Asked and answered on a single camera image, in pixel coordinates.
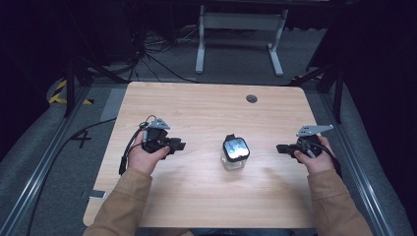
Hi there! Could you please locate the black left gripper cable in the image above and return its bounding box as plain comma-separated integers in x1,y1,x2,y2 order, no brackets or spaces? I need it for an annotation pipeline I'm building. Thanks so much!
118,114,157,176

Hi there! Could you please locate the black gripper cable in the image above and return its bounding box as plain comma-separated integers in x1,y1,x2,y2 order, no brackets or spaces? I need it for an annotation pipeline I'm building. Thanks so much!
307,141,343,180
118,114,157,176

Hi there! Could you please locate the grey tape strip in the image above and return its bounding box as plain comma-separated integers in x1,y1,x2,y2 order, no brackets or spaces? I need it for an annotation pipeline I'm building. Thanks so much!
81,189,108,201

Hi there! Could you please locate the grey metal table frame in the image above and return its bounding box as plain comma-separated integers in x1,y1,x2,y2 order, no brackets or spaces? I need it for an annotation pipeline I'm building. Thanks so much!
195,4,289,78

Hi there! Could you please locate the person's left hand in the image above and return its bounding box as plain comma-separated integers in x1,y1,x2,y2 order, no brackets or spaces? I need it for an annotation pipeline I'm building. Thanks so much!
127,130,171,176

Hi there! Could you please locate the black metal stand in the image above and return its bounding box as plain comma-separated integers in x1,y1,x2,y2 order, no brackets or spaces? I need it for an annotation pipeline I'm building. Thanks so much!
64,6,130,118
289,38,348,124

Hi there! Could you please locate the clear jar with black lid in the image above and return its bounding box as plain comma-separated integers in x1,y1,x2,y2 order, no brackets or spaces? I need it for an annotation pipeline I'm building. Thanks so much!
220,133,251,171

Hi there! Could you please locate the person's right hand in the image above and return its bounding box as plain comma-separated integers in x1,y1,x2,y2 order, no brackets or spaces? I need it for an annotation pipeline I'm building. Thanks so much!
293,135,336,175

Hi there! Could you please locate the bundle of black floor cables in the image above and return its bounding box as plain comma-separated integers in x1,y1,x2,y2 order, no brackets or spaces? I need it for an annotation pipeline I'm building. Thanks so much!
127,26,205,85

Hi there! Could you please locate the yellow and black floor tape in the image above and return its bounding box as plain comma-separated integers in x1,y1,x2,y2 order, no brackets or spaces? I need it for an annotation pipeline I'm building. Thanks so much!
48,79,94,106

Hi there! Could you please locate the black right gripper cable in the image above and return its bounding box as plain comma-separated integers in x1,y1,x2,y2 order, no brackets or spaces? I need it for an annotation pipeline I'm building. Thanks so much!
307,141,343,180

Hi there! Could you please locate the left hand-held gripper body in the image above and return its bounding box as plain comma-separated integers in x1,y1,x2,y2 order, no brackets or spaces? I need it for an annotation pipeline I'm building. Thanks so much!
141,118,174,154

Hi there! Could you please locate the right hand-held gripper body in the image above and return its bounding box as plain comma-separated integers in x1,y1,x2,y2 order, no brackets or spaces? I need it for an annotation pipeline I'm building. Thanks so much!
293,124,334,158

